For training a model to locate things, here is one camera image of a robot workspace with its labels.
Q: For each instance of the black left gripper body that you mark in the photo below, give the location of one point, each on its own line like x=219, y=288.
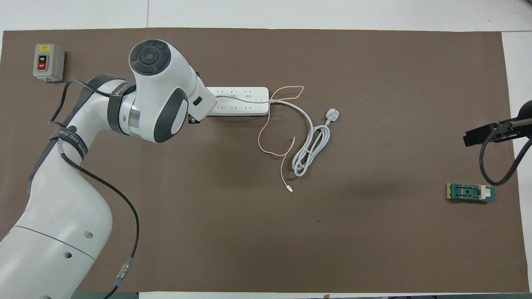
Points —
x=193, y=119

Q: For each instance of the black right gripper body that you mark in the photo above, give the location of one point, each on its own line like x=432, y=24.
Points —
x=525, y=120

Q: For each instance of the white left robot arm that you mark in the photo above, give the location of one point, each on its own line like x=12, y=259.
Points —
x=158, y=95

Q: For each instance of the white power strip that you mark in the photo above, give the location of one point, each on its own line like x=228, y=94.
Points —
x=249, y=109

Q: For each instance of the green circuit board module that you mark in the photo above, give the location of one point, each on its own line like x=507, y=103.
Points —
x=469, y=193

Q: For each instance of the brown table mat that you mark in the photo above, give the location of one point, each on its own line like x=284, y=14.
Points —
x=332, y=228

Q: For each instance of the grey on-off switch box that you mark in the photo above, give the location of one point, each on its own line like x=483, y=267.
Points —
x=48, y=62

